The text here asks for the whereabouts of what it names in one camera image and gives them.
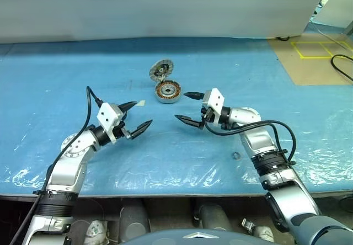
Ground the white sneaker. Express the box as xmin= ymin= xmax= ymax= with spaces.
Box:
xmin=252 ymin=225 xmax=275 ymax=243
xmin=84 ymin=219 xmax=109 ymax=244

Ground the grey-blue robot torso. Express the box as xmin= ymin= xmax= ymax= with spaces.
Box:
xmin=118 ymin=228 xmax=276 ymax=245

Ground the black floor cable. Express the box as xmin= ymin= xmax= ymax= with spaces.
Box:
xmin=330 ymin=54 xmax=353 ymax=84

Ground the white cabinet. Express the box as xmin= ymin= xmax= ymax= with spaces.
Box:
xmin=313 ymin=0 xmax=353 ymax=28

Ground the small metal clip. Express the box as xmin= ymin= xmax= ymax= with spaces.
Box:
xmin=240 ymin=218 xmax=255 ymax=232

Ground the yellow floor tape grid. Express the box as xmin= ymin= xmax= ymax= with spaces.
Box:
xmin=290 ymin=40 xmax=352 ymax=60

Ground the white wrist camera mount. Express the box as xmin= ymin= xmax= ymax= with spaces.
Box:
xmin=97 ymin=102 xmax=124 ymax=142
xmin=202 ymin=88 xmax=226 ymax=126

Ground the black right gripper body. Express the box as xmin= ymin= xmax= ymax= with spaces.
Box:
xmin=200 ymin=97 xmax=219 ymax=126

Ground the motor stator with copper windings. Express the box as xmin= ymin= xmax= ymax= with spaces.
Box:
xmin=154 ymin=80 xmax=184 ymax=105

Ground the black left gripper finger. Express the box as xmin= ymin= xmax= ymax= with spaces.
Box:
xmin=117 ymin=100 xmax=138 ymax=116
xmin=127 ymin=119 xmax=153 ymax=141

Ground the grey rounded cylinder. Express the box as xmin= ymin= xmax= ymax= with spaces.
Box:
xmin=119 ymin=199 xmax=151 ymax=243
xmin=199 ymin=204 xmax=233 ymax=232

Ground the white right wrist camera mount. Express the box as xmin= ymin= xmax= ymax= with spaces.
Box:
xmin=202 ymin=88 xmax=226 ymax=126

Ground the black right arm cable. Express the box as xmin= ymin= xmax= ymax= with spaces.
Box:
xmin=204 ymin=120 xmax=297 ymax=166

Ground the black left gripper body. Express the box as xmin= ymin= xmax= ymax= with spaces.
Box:
xmin=112 ymin=104 xmax=133 ymax=141

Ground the white backdrop panel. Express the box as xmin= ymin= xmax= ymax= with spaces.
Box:
xmin=0 ymin=0 xmax=339 ymax=46

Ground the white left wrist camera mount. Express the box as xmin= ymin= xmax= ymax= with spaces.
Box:
xmin=97 ymin=102 xmax=124 ymax=142

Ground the silver round motor cover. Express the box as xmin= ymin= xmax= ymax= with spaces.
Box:
xmin=149 ymin=58 xmax=174 ymax=84

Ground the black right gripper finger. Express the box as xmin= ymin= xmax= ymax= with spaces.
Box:
xmin=174 ymin=114 xmax=206 ymax=130
xmin=184 ymin=91 xmax=206 ymax=102

